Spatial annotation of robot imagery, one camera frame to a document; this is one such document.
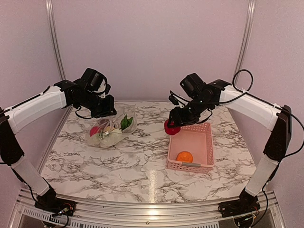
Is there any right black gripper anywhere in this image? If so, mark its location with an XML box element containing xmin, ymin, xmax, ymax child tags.
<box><xmin>167</xmin><ymin>95</ymin><xmax>212</xmax><ymax>128</ymax></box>

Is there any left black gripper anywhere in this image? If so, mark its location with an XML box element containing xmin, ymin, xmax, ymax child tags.
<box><xmin>76</xmin><ymin>90</ymin><xmax>116</xmax><ymax>118</ymax></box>

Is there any dark red toy fruit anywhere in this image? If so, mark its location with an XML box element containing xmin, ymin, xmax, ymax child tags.
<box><xmin>164</xmin><ymin>119</ymin><xmax>181</xmax><ymax>135</ymax></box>

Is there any bright red toy fruit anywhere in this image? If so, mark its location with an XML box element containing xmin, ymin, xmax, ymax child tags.
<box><xmin>89</xmin><ymin>126</ymin><xmax>100</xmax><ymax>137</ymax></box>

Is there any clear zip top bag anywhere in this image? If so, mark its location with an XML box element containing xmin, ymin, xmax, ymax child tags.
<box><xmin>85</xmin><ymin>103</ymin><xmax>137</xmax><ymax>148</ymax></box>

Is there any white long toy vegetable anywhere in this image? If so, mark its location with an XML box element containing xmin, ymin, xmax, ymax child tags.
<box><xmin>98</xmin><ymin>128</ymin><xmax>128</xmax><ymax>148</ymax></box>

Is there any pink plastic basket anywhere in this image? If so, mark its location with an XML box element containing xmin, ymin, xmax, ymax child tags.
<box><xmin>167</xmin><ymin>122</ymin><xmax>214</xmax><ymax>174</ymax></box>

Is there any orange toy fruit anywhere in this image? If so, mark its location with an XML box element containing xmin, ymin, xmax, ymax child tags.
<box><xmin>175</xmin><ymin>151</ymin><xmax>193</xmax><ymax>163</ymax></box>

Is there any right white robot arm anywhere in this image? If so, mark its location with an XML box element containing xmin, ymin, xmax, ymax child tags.
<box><xmin>164</xmin><ymin>74</ymin><xmax>291</xmax><ymax>213</ymax></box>

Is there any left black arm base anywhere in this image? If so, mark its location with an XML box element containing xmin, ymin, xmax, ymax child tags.
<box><xmin>35</xmin><ymin>198</ymin><xmax>76</xmax><ymax>217</ymax></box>

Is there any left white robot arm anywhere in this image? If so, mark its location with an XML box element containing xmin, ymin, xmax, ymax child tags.
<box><xmin>0</xmin><ymin>80</ymin><xmax>116</xmax><ymax>211</ymax></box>

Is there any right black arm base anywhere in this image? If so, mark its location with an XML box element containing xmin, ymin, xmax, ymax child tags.
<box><xmin>218</xmin><ymin>199</ymin><xmax>261</xmax><ymax>218</ymax></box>

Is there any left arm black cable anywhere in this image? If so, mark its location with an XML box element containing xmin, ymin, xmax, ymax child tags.
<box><xmin>75</xmin><ymin>105</ymin><xmax>95</xmax><ymax>119</ymax></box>

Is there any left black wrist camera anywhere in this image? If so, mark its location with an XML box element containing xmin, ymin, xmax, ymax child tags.
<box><xmin>80</xmin><ymin>68</ymin><xmax>111</xmax><ymax>95</ymax></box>

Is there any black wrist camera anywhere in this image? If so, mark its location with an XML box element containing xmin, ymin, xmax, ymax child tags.
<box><xmin>180</xmin><ymin>73</ymin><xmax>206</xmax><ymax>98</ymax></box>
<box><xmin>80</xmin><ymin>68</ymin><xmax>111</xmax><ymax>95</ymax></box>

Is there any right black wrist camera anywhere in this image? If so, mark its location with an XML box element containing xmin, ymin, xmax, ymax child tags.
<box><xmin>180</xmin><ymin>73</ymin><xmax>206</xmax><ymax>98</ymax></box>

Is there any front aluminium frame rail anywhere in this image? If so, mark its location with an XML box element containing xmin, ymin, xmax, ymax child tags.
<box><xmin>9</xmin><ymin>187</ymin><xmax>285</xmax><ymax>228</ymax></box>

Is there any left aluminium frame post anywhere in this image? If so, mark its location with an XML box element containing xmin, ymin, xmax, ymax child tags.
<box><xmin>45</xmin><ymin>0</ymin><xmax>66</xmax><ymax>80</ymax></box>

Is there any aluminium frame post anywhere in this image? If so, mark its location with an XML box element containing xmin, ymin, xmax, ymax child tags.
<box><xmin>235</xmin><ymin>0</ymin><xmax>256</xmax><ymax>73</ymax></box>
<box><xmin>45</xmin><ymin>0</ymin><xmax>66</xmax><ymax>80</ymax></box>

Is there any right aluminium frame post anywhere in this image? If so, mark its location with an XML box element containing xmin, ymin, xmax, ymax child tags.
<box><xmin>235</xmin><ymin>0</ymin><xmax>256</xmax><ymax>73</ymax></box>

